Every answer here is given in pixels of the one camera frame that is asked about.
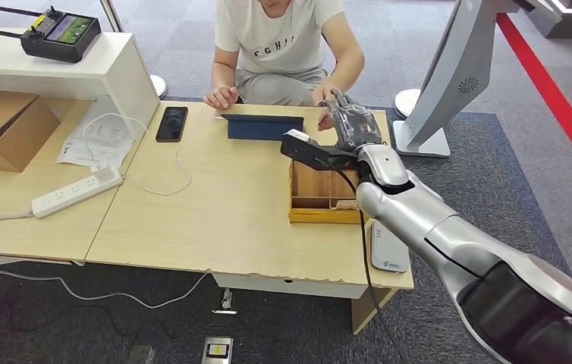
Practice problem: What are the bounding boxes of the grey kiosk display stand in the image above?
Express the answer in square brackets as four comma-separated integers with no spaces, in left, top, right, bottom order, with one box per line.
[392,0,536,160]

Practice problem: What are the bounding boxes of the tablet in dark blue case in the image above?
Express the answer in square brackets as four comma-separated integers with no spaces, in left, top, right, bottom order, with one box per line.
[221,114,305,142]

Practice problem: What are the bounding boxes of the person's right hand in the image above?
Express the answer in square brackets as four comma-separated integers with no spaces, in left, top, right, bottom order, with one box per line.
[203,84,240,111]

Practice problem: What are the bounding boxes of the black smartphone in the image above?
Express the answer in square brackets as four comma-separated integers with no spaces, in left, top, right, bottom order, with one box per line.
[155,106,190,144]

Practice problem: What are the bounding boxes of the printed paper sheet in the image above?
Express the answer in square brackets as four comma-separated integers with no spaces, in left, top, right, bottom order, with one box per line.
[56,95,137,169]

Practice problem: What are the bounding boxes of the black right wrist camera bracket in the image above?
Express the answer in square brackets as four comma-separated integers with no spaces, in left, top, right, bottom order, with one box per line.
[280,131,360,172]

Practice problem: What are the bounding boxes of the grey card reader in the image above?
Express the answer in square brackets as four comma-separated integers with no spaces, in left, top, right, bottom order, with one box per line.
[370,221,411,275]

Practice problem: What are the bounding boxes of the person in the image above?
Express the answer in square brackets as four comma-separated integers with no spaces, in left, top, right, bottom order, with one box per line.
[203,0,366,133]

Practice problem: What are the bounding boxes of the person's left hand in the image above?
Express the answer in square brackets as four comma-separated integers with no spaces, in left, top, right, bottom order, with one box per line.
[311,83,341,133]

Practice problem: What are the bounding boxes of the white charging cable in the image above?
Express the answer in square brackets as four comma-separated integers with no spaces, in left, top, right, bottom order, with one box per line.
[80,113,227,198]

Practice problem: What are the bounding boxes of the grey left wrist camera bracket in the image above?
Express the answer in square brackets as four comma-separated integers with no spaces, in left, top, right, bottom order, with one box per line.
[127,345,156,364]

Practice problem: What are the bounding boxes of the metal floor socket box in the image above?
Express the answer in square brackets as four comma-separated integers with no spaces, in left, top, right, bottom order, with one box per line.
[201,337,234,364]

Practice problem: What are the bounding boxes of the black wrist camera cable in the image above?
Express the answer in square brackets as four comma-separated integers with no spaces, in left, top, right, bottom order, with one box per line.
[316,158,405,364]

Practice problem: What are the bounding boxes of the white power strip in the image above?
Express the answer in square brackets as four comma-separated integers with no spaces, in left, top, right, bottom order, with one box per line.
[30,165,124,221]

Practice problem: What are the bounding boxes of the white floor cable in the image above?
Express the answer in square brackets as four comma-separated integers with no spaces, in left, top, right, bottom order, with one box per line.
[0,268,212,310]

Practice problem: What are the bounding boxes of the black remote controller with antennas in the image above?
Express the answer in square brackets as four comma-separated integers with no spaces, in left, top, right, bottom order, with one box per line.
[0,5,103,64]

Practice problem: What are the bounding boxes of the round white stand base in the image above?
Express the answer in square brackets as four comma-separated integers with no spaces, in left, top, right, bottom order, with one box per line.
[394,89,422,121]
[149,75,168,100]

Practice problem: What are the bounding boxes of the white shelf unit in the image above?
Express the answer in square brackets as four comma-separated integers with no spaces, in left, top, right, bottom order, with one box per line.
[0,30,162,142]

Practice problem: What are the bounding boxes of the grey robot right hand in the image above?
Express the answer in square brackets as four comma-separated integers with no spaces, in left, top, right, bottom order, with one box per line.
[324,89,383,152]

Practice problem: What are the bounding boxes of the white floor plug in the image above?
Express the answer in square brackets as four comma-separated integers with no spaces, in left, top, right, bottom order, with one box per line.
[212,288,239,316]

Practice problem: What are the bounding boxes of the wooden compartment organizer box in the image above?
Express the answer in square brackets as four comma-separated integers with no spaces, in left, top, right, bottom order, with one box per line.
[288,159,367,225]

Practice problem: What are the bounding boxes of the metal stand pole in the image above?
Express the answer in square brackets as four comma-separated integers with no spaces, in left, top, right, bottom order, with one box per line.
[99,0,124,34]

